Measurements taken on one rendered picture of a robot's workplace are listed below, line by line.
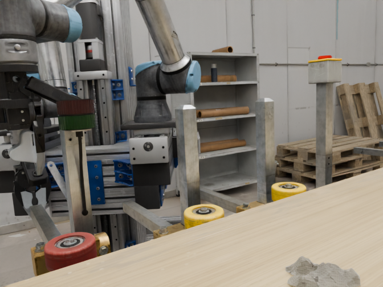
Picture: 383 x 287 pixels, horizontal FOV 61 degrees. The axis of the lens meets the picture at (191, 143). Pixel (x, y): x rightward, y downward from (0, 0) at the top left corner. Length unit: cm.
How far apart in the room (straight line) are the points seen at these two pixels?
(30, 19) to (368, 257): 68
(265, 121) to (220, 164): 315
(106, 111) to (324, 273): 113
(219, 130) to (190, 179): 321
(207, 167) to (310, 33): 245
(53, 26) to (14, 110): 19
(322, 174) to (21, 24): 90
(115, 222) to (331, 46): 450
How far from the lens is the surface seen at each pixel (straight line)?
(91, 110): 57
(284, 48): 469
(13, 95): 69
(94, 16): 146
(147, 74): 127
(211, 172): 395
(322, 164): 110
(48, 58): 111
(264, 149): 88
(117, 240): 153
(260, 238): 56
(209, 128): 386
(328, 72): 105
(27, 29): 69
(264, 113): 87
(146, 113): 126
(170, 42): 114
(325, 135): 108
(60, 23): 75
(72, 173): 63
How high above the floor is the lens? 113
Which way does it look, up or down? 8 degrees down
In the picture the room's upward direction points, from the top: 3 degrees counter-clockwise
